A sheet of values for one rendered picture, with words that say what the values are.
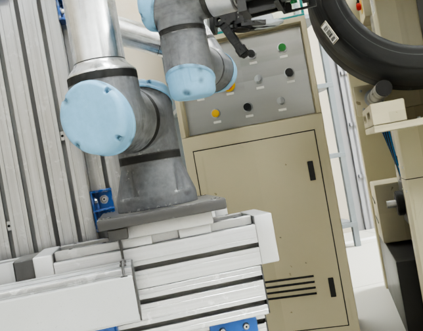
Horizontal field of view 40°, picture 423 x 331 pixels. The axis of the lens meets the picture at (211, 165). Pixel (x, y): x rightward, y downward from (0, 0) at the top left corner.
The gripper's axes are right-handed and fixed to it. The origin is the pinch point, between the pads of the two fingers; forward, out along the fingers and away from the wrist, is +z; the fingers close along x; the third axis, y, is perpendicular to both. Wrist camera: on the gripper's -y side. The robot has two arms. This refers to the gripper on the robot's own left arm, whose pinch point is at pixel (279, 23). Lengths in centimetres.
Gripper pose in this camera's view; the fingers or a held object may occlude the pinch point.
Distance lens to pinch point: 175.7
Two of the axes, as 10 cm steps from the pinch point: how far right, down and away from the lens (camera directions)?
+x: 1.9, -0.3, 9.8
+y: -0.6, -10.0, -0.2
